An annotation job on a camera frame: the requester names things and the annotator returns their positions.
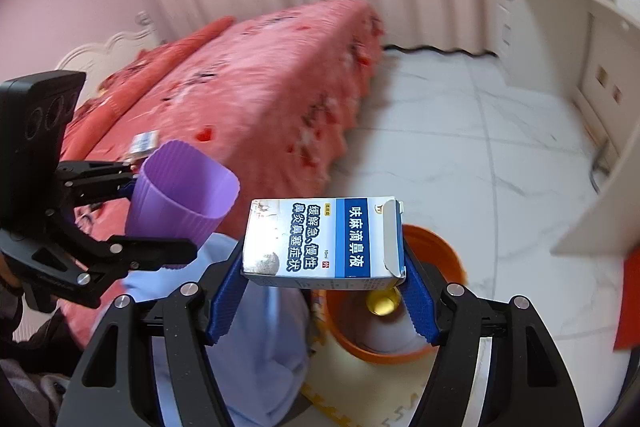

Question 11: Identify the red box on floor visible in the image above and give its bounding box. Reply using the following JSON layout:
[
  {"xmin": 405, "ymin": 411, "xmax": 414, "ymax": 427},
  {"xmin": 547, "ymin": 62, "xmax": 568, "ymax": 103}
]
[{"xmin": 612, "ymin": 252, "xmax": 640, "ymax": 350}]

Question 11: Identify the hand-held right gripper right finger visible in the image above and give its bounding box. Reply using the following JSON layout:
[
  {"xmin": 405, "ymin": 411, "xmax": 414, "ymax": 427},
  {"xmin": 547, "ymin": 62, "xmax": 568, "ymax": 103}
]
[{"xmin": 400, "ymin": 239, "xmax": 586, "ymax": 427}]

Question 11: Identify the pink red printed blanket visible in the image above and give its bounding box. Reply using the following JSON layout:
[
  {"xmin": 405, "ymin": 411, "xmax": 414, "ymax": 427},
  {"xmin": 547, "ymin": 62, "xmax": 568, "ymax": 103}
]
[{"xmin": 57, "ymin": 0, "xmax": 386, "ymax": 350}]

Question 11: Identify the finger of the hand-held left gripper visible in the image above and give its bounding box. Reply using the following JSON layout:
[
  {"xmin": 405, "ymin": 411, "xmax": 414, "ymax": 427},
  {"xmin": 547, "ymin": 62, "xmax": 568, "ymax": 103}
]
[
  {"xmin": 55, "ymin": 161, "xmax": 138, "ymax": 208},
  {"xmin": 75, "ymin": 234, "xmax": 198, "ymax": 290}
]

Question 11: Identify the dark cloth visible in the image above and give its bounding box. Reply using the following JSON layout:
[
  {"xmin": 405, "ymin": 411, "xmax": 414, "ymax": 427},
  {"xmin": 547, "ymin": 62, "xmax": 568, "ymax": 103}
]
[{"xmin": 0, "ymin": 307, "xmax": 96, "ymax": 427}]

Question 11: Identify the white drawer cabinet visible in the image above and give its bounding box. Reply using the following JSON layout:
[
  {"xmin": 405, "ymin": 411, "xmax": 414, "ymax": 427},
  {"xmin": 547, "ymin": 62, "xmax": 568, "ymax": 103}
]
[{"xmin": 490, "ymin": 0, "xmax": 593, "ymax": 108}]

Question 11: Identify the small yellow bottle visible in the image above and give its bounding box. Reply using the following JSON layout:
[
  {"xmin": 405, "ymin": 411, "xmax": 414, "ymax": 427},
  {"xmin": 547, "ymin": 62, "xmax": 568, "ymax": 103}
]
[{"xmin": 365, "ymin": 288, "xmax": 403, "ymax": 317}]

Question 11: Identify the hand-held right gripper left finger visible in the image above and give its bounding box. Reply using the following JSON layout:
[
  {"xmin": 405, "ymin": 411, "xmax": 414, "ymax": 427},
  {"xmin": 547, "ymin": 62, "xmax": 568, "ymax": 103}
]
[{"xmin": 56, "ymin": 253, "xmax": 250, "ymax": 427}]

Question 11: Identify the white blue medicine box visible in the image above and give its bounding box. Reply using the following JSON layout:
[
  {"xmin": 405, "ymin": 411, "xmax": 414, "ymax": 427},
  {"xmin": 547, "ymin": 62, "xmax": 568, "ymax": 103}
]
[{"xmin": 241, "ymin": 196, "xmax": 408, "ymax": 292}]

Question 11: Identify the white carved headboard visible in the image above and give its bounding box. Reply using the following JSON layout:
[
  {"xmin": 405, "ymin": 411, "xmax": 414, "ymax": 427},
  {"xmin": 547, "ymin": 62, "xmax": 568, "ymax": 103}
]
[{"xmin": 52, "ymin": 12, "xmax": 163, "ymax": 78}]

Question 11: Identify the purple ribbed silicone cup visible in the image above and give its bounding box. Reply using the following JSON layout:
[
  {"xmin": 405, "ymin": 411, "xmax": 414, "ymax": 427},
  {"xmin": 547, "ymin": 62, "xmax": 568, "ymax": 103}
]
[{"xmin": 124, "ymin": 140, "xmax": 240, "ymax": 248}]

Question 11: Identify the small white blue box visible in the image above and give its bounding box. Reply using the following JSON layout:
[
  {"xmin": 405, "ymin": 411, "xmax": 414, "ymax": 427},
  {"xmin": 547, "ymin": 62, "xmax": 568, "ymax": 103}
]
[{"xmin": 129, "ymin": 132, "xmax": 160, "ymax": 160}]

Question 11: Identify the orange plastic bin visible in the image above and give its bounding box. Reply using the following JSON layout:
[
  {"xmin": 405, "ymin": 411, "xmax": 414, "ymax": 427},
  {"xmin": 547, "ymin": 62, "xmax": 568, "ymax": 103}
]
[{"xmin": 312, "ymin": 224, "xmax": 468, "ymax": 365}]

